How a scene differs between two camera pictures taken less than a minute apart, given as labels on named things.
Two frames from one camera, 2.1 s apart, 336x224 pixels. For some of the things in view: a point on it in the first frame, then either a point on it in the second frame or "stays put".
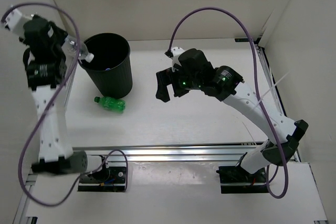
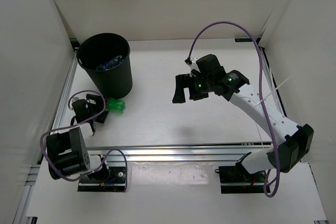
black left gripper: [59, 33] to [99, 100]
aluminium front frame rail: [214, 154] stays put
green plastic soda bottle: [115, 104] stays put
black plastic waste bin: [111, 70] stays put
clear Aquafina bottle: [69, 46] to [110, 64]
